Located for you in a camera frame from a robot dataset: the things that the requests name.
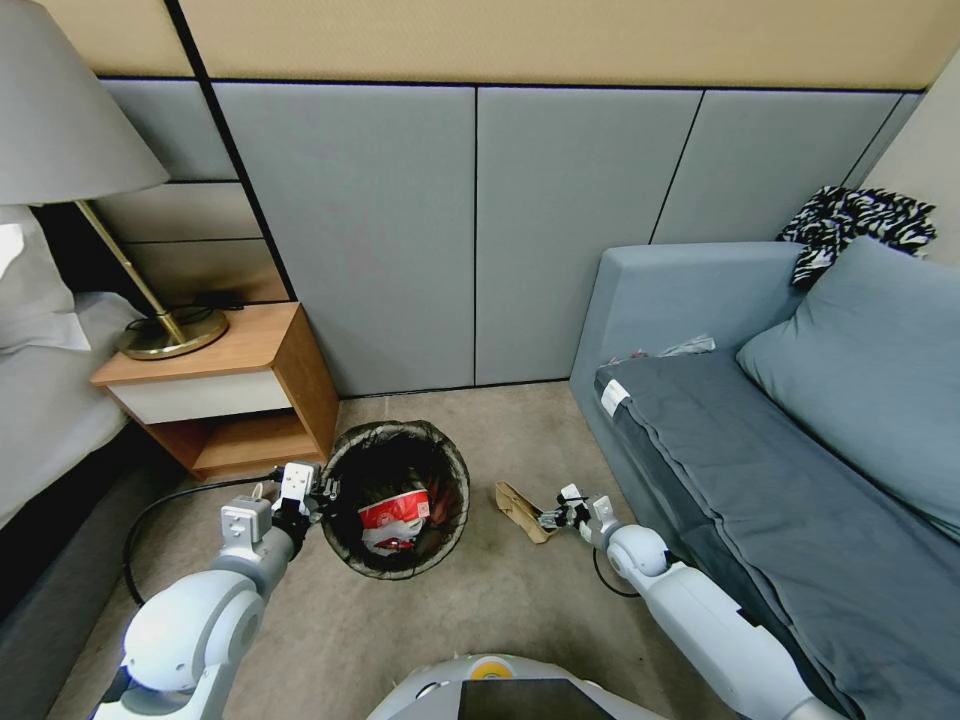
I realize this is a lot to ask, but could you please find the dark grey sofa cover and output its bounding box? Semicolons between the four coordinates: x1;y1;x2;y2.
593;350;960;720

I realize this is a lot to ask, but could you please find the brown paper bag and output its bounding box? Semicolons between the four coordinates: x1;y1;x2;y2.
494;480;562;544

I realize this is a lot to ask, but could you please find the zebra print blanket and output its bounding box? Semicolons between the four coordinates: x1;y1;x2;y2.
775;185;938;291

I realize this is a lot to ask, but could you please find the grey shade brass lamp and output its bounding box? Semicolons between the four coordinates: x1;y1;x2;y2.
0;0;231;362

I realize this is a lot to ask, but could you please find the red white crumpled wrapper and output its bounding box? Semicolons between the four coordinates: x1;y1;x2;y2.
357;485;432;555

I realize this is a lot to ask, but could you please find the white robot front shell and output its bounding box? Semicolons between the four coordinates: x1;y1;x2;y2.
365;650;625;720

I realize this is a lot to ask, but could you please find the black mesh trash bin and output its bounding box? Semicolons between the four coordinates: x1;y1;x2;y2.
320;419;472;580

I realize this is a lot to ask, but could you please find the grey bed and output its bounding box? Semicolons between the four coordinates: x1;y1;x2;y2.
0;288;193;676

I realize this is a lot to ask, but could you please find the blue-grey sofa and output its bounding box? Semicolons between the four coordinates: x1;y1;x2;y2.
568;240;960;720

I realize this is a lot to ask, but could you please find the blue-grey sofa cushion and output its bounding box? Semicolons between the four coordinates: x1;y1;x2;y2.
735;235;960;543

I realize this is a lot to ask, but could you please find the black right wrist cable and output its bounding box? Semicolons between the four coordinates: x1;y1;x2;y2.
590;545;640;599

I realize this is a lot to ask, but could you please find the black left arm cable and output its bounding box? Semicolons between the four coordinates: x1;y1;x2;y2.
122;468;288;607

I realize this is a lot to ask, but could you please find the white nightstand drawer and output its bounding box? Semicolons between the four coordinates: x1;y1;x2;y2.
104;368;296;427

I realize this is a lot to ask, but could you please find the crumpled grey wrapper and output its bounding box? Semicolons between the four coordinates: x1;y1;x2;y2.
658;334;717;359

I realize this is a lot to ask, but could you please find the white pillow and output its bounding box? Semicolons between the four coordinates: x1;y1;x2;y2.
0;203;93;355

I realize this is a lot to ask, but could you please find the wooden nightstand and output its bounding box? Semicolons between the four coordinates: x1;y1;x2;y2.
90;301;341;482

